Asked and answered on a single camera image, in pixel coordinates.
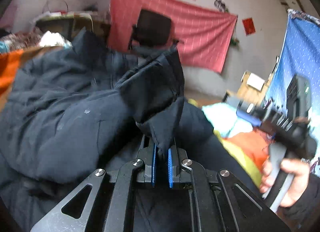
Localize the dark navy padded jacket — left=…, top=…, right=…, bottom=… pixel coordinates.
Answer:
left=1, top=31, right=258, bottom=231

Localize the right hand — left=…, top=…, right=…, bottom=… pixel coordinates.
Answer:
left=259, top=158, right=312, bottom=209

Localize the colourful patchwork quilt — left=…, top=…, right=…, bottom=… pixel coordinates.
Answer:
left=1, top=47, right=272, bottom=186

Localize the wooden chair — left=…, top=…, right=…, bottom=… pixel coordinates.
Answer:
left=223, top=71, right=274, bottom=105

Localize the black office chair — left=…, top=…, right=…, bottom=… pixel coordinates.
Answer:
left=127, top=9, right=184, bottom=56

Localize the wooden desk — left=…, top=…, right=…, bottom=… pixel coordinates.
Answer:
left=33, top=11, right=111, bottom=42

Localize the floral white red pillow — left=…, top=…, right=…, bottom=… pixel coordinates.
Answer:
left=1, top=28, right=72, bottom=54

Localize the blue starry wall hanging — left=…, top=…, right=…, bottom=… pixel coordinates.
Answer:
left=263, top=8, right=320, bottom=177

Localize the red paper wall square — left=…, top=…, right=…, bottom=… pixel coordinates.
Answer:
left=242, top=18, right=255, bottom=36

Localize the red checked wall cloth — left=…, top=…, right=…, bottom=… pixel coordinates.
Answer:
left=108, top=0, right=238, bottom=73

